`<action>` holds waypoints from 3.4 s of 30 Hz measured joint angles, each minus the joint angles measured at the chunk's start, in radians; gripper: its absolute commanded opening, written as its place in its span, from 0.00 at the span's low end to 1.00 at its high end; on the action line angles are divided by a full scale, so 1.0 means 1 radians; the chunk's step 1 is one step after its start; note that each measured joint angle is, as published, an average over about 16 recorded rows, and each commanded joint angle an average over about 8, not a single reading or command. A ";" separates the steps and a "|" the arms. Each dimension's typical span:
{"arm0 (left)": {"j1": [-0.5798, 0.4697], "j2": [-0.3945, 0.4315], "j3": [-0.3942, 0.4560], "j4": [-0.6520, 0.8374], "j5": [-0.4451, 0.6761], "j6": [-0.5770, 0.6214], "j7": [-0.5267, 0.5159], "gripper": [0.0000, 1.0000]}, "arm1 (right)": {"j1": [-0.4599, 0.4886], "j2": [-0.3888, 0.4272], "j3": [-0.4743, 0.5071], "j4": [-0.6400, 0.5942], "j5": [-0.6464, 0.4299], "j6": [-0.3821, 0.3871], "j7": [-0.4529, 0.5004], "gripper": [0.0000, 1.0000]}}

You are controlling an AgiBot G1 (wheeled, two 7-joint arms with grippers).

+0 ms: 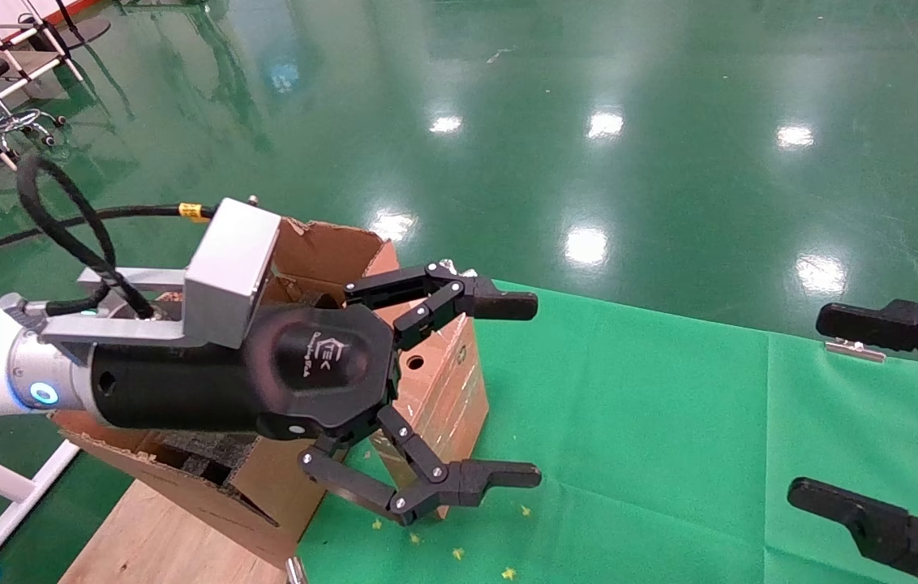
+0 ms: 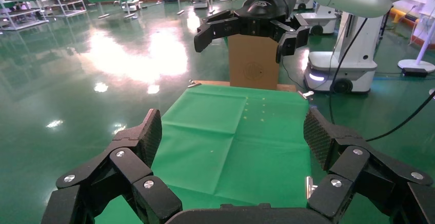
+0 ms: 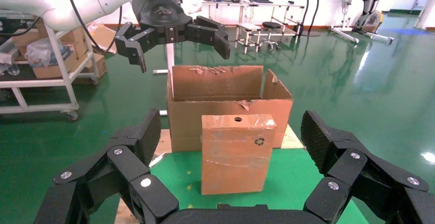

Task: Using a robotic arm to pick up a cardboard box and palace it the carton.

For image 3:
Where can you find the white wheeled cart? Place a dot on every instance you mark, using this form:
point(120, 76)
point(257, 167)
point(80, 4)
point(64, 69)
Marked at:
point(40, 82)

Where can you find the black round stool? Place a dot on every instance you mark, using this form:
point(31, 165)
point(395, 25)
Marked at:
point(271, 25)

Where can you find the small taped cardboard box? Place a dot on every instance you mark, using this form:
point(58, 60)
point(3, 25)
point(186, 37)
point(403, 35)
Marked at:
point(234, 161)

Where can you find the white exercise machine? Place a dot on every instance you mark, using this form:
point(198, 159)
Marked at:
point(368, 18)

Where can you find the white pipe frame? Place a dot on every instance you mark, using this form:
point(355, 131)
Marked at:
point(170, 56)

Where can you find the black keyboard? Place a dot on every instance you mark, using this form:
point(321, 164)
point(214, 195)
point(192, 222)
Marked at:
point(262, 1)

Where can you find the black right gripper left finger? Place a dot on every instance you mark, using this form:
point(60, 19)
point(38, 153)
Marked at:
point(129, 168)

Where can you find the green table mat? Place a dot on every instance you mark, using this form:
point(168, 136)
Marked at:
point(289, 181)

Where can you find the white square stool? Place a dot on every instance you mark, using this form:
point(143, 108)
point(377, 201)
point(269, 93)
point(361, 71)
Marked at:
point(248, 26)

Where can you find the large cardboard box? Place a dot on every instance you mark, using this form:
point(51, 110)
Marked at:
point(76, 40)

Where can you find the large open cardboard carton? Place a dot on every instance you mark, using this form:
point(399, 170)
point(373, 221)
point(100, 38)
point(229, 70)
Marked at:
point(217, 83)

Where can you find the white pipe-leg table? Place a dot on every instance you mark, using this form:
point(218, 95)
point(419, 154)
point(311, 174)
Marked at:
point(244, 4)

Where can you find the clear plastic bag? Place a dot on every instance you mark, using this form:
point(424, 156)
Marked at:
point(42, 51)

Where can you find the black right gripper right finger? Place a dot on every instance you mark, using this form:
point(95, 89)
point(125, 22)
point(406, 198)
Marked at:
point(353, 175)

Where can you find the cardboard box with tape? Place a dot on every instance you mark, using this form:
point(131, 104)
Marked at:
point(98, 67)

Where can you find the clear plastic bottle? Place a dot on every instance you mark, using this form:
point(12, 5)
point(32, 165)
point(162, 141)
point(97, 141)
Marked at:
point(12, 69)

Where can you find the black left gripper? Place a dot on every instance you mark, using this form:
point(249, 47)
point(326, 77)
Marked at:
point(159, 12)

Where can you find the flat cardboard sheet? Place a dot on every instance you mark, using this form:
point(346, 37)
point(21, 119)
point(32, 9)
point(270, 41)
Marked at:
point(102, 35)

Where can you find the low cardboard box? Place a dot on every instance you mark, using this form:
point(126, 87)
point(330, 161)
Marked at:
point(51, 71)

